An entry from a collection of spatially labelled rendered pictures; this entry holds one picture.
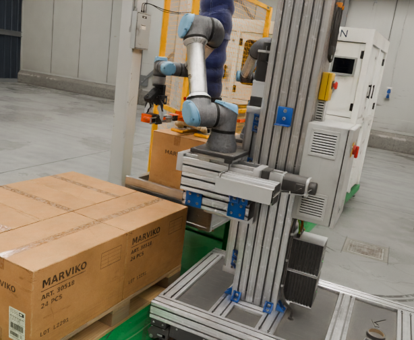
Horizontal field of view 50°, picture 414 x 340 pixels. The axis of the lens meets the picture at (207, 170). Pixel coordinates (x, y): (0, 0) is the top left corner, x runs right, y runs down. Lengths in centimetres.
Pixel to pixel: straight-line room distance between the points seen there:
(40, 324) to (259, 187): 109
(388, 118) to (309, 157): 924
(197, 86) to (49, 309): 117
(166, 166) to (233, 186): 110
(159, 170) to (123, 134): 105
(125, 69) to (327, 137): 230
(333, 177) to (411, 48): 933
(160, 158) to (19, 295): 138
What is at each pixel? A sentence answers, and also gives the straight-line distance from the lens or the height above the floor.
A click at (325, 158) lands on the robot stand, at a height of 108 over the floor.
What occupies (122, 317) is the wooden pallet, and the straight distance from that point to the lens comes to 257.
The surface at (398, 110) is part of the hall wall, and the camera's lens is 1129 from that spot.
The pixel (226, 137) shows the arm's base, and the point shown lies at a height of 111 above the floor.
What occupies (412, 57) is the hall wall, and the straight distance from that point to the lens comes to 1130.
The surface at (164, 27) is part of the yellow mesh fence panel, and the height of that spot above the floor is 171.
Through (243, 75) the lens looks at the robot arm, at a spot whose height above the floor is 139.
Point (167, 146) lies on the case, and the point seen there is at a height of 86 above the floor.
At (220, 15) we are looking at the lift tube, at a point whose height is 174.
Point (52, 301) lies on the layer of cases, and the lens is 208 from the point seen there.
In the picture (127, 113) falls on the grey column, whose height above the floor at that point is 92.
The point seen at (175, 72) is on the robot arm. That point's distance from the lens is 249.
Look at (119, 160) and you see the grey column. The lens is 405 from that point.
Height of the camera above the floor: 143
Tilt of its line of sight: 14 degrees down
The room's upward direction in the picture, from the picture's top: 8 degrees clockwise
